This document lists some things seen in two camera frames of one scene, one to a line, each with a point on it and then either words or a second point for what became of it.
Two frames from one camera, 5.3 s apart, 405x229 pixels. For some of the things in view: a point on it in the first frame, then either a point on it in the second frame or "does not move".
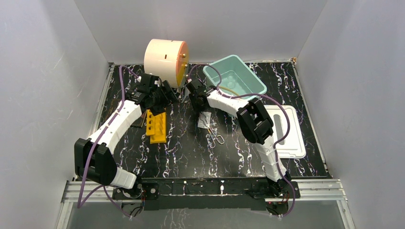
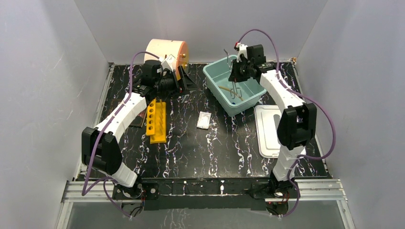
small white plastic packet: (204, 119) does not move
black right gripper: (197, 109) → (236, 77)
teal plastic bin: (236, 76) does not move
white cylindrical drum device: (168, 59) does not move
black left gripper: (166, 93) → (179, 81)
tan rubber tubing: (229, 89) → (239, 93)
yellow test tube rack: (156, 127) does not move
